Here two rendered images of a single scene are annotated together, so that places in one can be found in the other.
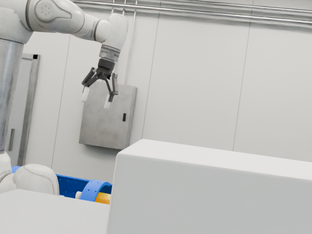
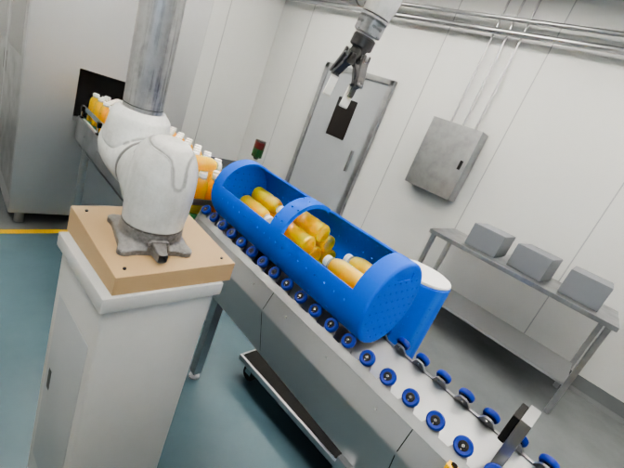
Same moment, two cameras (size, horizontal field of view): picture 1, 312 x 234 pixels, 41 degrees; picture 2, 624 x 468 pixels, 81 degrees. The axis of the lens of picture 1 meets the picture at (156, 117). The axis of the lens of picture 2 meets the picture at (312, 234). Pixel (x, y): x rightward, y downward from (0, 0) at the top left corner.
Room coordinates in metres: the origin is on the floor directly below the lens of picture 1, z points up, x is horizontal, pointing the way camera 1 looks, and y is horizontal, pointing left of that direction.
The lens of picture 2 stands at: (0.77, -0.38, 1.52)
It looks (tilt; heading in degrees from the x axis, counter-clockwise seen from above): 18 degrees down; 26
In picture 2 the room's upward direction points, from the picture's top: 22 degrees clockwise
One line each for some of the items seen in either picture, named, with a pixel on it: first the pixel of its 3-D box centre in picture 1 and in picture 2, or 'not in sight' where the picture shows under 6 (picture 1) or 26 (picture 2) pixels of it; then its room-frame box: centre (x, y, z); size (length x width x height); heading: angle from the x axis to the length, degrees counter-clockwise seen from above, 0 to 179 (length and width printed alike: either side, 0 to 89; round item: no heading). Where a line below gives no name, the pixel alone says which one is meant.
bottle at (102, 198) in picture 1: (98, 199); (307, 223); (1.90, 0.21, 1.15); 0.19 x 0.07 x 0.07; 76
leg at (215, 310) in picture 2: not in sight; (209, 330); (2.07, 0.61, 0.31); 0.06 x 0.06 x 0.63; 76
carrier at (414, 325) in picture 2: not in sight; (383, 348); (2.46, -0.15, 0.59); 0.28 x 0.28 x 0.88
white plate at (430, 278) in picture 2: not in sight; (422, 273); (2.46, -0.15, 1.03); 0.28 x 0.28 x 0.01
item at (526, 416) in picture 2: not in sight; (511, 436); (1.71, -0.60, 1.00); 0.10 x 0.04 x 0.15; 166
